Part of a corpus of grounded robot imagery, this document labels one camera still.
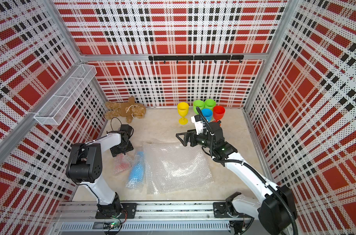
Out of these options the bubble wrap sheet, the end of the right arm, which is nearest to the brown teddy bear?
the bubble wrap sheet

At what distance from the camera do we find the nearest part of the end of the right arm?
0.57 metres

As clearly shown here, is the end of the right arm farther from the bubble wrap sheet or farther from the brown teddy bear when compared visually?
the brown teddy bear

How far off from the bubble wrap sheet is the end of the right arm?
0.25m

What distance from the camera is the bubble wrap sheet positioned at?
2.62ft
